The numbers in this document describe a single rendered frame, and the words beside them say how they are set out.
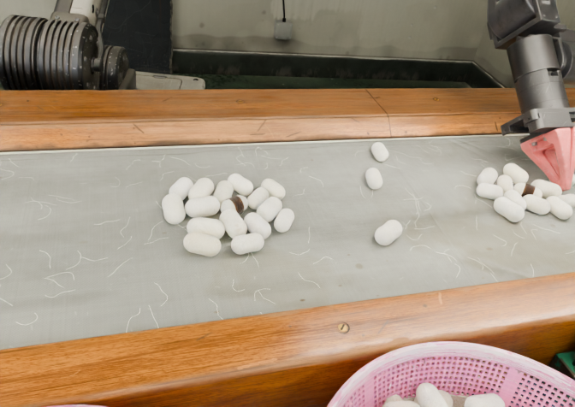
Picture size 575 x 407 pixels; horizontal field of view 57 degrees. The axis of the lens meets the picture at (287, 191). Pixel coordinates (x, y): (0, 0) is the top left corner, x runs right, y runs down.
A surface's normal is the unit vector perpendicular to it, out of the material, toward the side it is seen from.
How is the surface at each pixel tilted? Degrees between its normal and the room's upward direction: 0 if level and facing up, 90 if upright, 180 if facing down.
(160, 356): 0
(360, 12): 90
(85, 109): 0
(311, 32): 88
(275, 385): 90
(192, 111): 0
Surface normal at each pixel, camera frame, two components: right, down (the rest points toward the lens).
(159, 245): 0.13, -0.81
